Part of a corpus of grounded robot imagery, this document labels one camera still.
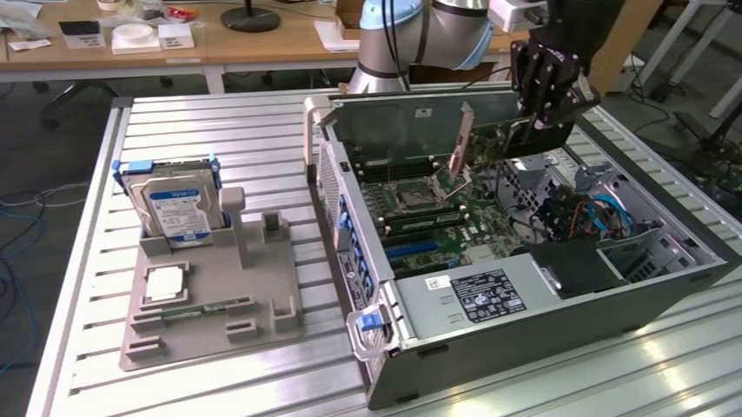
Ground white paper stack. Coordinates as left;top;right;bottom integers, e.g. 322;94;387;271
314;19;362;54

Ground black RAM slot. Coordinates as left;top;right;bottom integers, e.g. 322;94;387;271
358;167;443;183
354;155;439;171

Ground red wire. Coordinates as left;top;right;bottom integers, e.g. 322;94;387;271
565;201;582;238

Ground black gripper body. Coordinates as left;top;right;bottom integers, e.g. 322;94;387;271
527;0;629;88

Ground blue expansion slot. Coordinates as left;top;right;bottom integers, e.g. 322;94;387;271
384;241;440;259

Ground metal disk bay cage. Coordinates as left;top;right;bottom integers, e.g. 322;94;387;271
502;149;587;218

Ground grey printed parts rack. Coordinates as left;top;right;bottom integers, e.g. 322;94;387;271
119;186;308;374

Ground black lamp base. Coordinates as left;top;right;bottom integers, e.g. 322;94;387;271
219;0;282;34

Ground black power wire bundle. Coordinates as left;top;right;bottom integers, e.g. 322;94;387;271
533;195;581;242

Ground plain white box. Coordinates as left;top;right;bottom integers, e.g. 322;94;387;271
156;22;196;51

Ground white box with black lid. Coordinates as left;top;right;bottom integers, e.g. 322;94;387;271
57;20;107;50

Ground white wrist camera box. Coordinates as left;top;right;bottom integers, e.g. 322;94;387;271
486;0;550;34

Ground metal socket cover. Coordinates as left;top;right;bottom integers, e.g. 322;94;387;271
428;159;474;199

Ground clear handle with blue tab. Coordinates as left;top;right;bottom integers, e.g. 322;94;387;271
346;303;402;361

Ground hard disk with blue caddy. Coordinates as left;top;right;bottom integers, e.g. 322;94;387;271
111;156;228;251

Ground grey power supply unit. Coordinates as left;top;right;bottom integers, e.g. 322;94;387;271
394;254;563;340

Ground small metal disk bay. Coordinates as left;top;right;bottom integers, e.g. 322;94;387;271
595;223;701;282

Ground clear plastic bags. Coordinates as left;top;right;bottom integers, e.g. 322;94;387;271
0;0;57;40

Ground CPU socket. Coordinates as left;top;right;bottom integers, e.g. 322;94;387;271
394;180;434;214

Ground white table frame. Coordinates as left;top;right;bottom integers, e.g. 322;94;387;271
634;0;742;118

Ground wooden cabinet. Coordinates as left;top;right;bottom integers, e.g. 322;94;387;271
503;0;666;99

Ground blue SATA wire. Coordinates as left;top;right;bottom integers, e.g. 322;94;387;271
582;195;634;239

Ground grey floor cable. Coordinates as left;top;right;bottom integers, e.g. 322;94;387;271
0;182;88;209

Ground white box with tape roll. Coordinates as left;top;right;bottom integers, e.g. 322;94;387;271
111;23;163;56

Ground green RAM stick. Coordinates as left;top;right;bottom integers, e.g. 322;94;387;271
163;299;255;321

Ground RAM stick with black heatspreader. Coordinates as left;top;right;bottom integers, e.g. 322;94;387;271
380;208;470;234

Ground dark grey PC case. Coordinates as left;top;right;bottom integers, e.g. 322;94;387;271
304;77;742;412

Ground blue floor cable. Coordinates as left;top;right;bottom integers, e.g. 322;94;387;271
0;190;48;374

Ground green motherboard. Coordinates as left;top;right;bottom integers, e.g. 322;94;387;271
347;142;534;279

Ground black floor stand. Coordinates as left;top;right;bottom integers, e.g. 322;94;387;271
671;108;742;192

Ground wooden desk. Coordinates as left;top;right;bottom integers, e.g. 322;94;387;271
0;0;523;83

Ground silver CPU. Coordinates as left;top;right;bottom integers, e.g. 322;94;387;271
144;268;188;303

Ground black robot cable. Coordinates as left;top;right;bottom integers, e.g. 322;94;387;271
378;0;412;93

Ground Nvidia graphics card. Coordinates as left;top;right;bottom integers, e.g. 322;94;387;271
448;102;579;182

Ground brown cardboard box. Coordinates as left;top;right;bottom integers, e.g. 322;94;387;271
334;0;367;31

